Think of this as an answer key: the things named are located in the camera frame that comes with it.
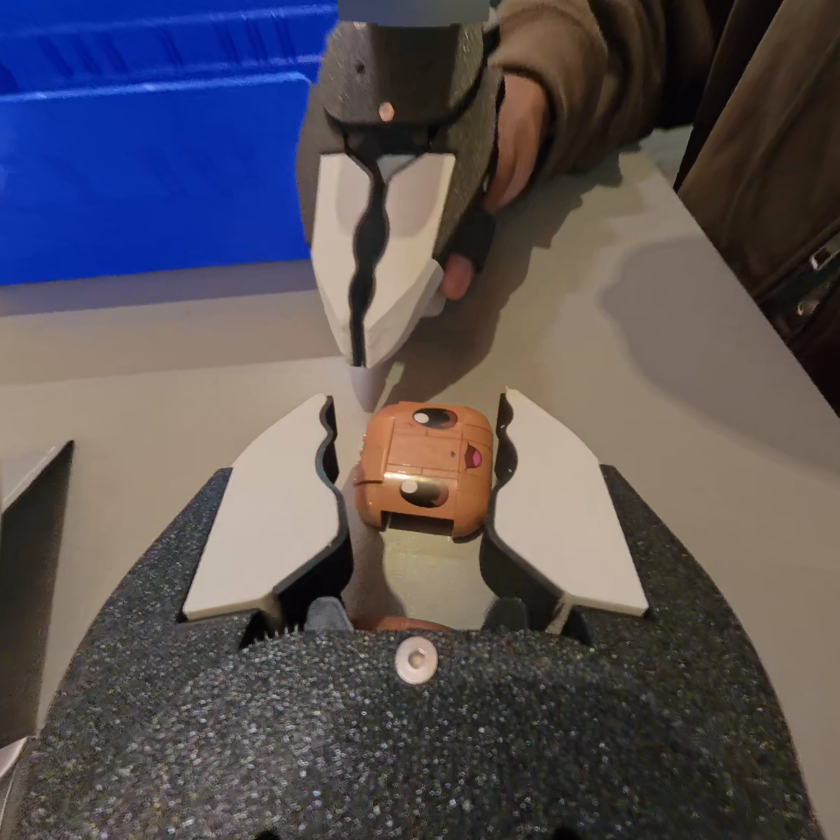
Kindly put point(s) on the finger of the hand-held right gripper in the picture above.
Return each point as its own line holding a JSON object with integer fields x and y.
{"x": 334, "y": 249}
{"x": 413, "y": 216}

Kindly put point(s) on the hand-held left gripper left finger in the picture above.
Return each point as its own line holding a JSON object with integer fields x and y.
{"x": 275, "y": 518}

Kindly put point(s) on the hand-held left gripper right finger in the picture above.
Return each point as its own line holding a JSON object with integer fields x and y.
{"x": 564, "y": 518}

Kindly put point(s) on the large blue plastic bin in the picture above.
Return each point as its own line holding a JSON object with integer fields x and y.
{"x": 131, "y": 184}

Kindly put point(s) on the brown lego head with face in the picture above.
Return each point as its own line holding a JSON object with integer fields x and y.
{"x": 423, "y": 469}

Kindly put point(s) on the person's right forearm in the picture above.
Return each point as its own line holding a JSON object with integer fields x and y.
{"x": 590, "y": 65}

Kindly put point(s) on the person's right hand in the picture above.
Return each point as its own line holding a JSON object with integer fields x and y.
{"x": 522, "y": 138}

